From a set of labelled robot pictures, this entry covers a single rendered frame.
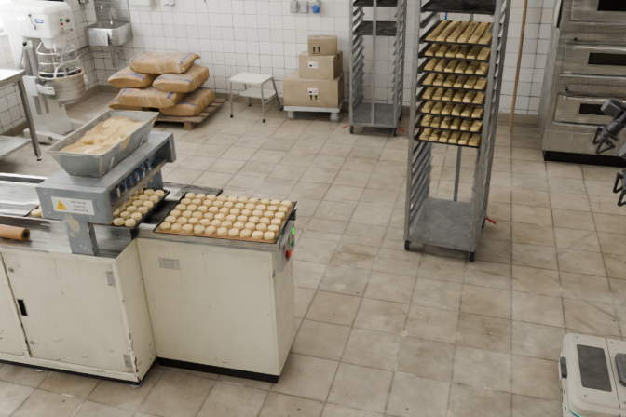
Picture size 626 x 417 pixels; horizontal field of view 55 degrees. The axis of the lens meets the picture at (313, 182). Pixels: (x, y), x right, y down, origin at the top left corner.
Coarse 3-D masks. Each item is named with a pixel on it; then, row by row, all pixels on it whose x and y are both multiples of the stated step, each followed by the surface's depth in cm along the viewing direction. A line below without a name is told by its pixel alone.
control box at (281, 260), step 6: (288, 222) 303; (288, 228) 298; (282, 234) 294; (288, 234) 294; (294, 234) 306; (282, 240) 288; (294, 240) 307; (282, 246) 285; (288, 246) 295; (294, 246) 308; (276, 252) 285; (282, 252) 286; (276, 258) 286; (282, 258) 287; (288, 258) 296; (282, 264) 288; (282, 270) 289
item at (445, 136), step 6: (426, 132) 395; (432, 132) 400; (438, 132) 396; (444, 132) 395; (450, 132) 395; (456, 132) 394; (462, 132) 399; (420, 138) 390; (426, 138) 388; (432, 138) 387; (438, 138) 392; (444, 138) 386; (450, 138) 391; (456, 138) 387; (462, 138) 385; (468, 138) 386; (474, 138) 385; (480, 138) 390; (468, 144) 381; (474, 144) 378
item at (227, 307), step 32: (160, 256) 295; (192, 256) 291; (224, 256) 286; (256, 256) 282; (160, 288) 304; (192, 288) 300; (224, 288) 295; (256, 288) 290; (288, 288) 314; (160, 320) 314; (192, 320) 309; (224, 320) 304; (256, 320) 299; (288, 320) 320; (160, 352) 325; (192, 352) 319; (224, 352) 314; (256, 352) 309; (288, 352) 327
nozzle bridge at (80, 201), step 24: (144, 144) 310; (168, 144) 323; (120, 168) 284; (48, 192) 269; (72, 192) 266; (96, 192) 263; (48, 216) 275; (72, 216) 272; (96, 216) 269; (72, 240) 278; (96, 240) 280
